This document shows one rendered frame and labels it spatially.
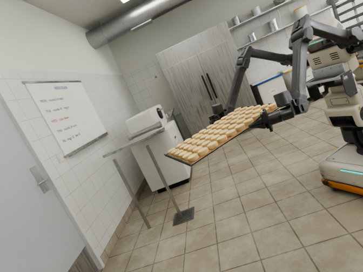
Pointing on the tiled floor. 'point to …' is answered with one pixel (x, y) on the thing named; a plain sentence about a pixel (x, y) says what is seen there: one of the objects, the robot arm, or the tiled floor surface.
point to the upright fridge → (203, 75)
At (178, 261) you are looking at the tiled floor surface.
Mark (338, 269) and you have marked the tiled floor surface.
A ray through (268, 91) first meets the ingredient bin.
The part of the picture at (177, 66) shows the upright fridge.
